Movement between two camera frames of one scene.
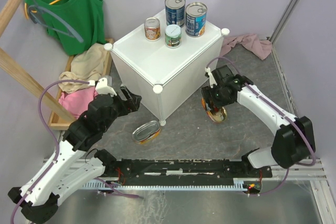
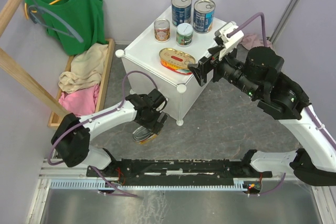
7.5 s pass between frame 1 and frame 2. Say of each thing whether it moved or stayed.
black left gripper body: moved
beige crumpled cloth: stayed
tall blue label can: moved
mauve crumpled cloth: stayed
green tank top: stayed
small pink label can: moved
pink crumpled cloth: stayed
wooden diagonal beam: stayed
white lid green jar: moved
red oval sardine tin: moved
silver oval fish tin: stayed
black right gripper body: moved
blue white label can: moved
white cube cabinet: moved
